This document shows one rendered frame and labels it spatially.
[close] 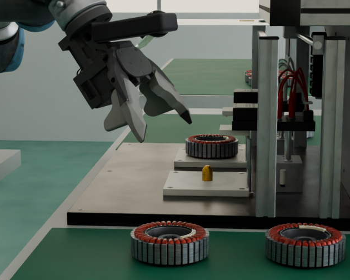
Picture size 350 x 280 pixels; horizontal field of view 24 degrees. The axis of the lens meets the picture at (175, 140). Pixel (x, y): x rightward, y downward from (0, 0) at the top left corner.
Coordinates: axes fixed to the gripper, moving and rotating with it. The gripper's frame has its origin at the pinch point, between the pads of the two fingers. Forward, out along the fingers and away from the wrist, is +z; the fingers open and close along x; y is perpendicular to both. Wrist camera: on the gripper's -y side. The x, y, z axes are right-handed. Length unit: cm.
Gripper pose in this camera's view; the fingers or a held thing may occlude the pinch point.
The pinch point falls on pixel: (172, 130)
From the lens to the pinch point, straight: 111.8
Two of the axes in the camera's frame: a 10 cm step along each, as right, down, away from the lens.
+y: -7.2, 5.2, 4.7
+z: 5.4, 8.4, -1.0
